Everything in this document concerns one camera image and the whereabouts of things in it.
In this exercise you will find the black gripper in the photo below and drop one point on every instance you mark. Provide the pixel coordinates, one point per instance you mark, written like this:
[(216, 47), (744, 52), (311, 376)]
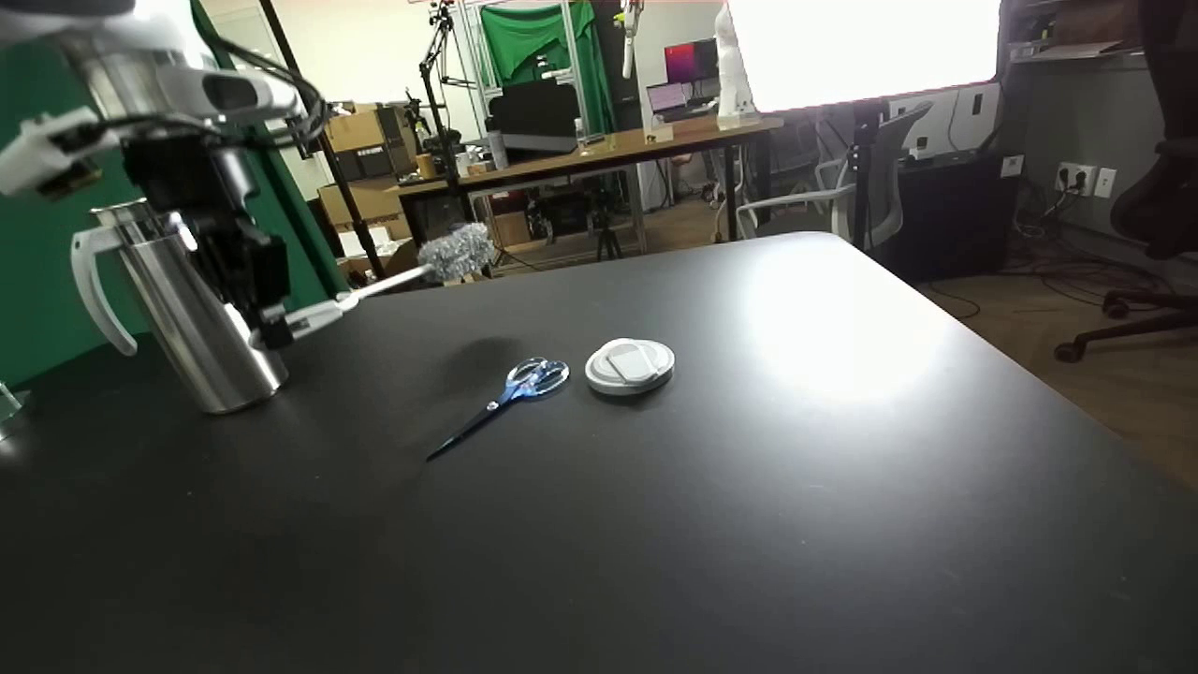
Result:
[(174, 175)]

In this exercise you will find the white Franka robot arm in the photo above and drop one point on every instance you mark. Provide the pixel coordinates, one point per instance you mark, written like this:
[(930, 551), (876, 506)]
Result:
[(153, 78)]

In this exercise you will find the slanted black stand pole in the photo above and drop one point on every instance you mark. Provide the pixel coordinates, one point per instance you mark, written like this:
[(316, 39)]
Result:
[(329, 152)]

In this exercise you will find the cardboard boxes stack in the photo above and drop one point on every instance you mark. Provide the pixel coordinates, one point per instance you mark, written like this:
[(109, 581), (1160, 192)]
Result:
[(367, 154)]

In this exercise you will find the green backdrop curtain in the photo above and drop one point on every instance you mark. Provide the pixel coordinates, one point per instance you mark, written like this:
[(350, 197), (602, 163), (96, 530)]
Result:
[(38, 323)]

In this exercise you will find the black desk chair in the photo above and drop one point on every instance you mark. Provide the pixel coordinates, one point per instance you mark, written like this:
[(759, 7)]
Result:
[(532, 118)]

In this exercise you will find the long wooden desk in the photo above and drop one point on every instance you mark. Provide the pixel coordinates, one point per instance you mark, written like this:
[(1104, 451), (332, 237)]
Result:
[(584, 152)]

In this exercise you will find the small black tripod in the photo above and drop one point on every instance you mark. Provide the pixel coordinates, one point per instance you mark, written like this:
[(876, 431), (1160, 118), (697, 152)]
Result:
[(609, 232)]

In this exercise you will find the small green backdrop cloth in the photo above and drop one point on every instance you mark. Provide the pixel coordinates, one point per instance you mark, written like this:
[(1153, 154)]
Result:
[(537, 44)]

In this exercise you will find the monitor with purple screen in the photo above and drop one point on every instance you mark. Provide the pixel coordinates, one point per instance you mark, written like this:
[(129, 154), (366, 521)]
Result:
[(689, 63)]

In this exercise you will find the grey mesh office chair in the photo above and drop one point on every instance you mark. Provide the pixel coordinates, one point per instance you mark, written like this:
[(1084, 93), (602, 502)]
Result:
[(880, 175)]

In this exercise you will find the bright studio light panel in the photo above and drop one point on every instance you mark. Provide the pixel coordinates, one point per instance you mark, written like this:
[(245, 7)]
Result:
[(864, 52)]

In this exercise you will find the black computer cabinet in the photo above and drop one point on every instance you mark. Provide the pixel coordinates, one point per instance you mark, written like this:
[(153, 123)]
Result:
[(956, 212)]

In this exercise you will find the black office chair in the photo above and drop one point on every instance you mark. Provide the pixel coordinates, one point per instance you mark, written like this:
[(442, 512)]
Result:
[(1153, 207)]

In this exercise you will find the white wall outlets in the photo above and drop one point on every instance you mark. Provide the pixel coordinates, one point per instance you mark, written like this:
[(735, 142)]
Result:
[(1086, 182)]

